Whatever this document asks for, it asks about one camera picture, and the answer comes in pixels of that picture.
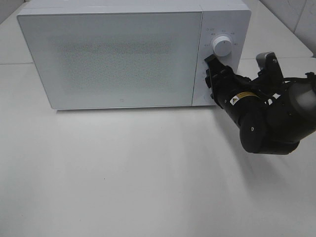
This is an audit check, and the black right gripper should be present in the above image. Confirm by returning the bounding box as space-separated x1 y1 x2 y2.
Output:
204 54 264 121

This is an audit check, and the white microwave door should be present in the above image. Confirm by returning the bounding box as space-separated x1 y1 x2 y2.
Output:
18 12 201 110

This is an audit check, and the upper white power knob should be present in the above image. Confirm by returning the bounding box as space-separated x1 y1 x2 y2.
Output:
212 36 233 57

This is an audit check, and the white microwave oven body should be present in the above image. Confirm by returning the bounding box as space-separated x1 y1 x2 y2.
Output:
17 0 251 107

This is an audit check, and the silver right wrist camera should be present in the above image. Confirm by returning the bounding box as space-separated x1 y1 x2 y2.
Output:
256 52 283 86

